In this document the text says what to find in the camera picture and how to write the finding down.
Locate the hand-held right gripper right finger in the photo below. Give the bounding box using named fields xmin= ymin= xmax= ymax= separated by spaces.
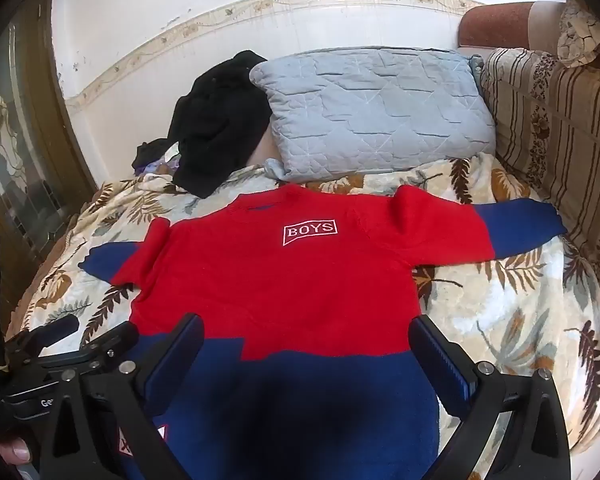
xmin=409 ymin=315 xmax=573 ymax=480

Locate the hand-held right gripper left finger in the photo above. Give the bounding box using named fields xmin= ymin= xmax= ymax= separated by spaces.
xmin=40 ymin=312 xmax=206 ymax=480

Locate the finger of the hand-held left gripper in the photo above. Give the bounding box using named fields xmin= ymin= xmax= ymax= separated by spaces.
xmin=8 ymin=314 xmax=81 ymax=362
xmin=78 ymin=321 xmax=141 ymax=372

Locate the red and blue knit sweater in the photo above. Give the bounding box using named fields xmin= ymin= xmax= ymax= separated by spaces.
xmin=77 ymin=182 xmax=568 ymax=480

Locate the person's left hand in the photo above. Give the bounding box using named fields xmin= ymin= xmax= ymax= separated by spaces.
xmin=0 ymin=436 xmax=33 ymax=480

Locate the leaf-print plush blanket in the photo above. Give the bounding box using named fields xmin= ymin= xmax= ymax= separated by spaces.
xmin=5 ymin=152 xmax=600 ymax=480

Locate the wooden stained-glass door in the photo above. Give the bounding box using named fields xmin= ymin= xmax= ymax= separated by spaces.
xmin=0 ymin=0 xmax=99 ymax=321

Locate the small dark cloth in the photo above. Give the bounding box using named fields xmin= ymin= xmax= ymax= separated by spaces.
xmin=132 ymin=137 xmax=182 ymax=177

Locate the black garment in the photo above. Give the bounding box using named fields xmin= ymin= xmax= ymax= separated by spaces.
xmin=167 ymin=50 xmax=273 ymax=199

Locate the grey quilted pillow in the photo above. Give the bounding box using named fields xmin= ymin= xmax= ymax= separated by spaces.
xmin=249 ymin=46 xmax=497 ymax=184

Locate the striped floral sofa cushion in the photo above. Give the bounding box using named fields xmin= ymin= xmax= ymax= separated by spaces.
xmin=480 ymin=47 xmax=600 ymax=301

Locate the brown upholstered headboard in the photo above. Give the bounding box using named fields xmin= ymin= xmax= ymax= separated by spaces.
xmin=457 ymin=1 xmax=568 ymax=54

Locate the cream floral cloth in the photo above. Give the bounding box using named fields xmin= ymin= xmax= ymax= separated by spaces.
xmin=556 ymin=0 xmax=600 ymax=68

